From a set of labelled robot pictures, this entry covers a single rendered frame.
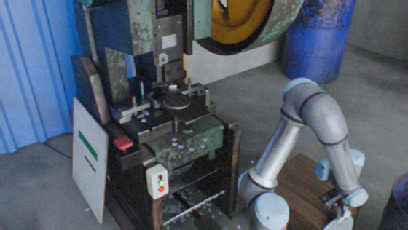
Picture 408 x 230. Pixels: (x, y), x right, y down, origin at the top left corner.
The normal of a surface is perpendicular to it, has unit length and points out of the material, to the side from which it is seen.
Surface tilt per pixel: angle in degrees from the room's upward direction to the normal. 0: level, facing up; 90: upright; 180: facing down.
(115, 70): 90
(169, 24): 90
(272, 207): 7
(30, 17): 90
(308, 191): 0
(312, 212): 0
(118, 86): 90
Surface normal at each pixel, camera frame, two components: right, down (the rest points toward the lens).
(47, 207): 0.00, -0.85
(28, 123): 0.60, 0.43
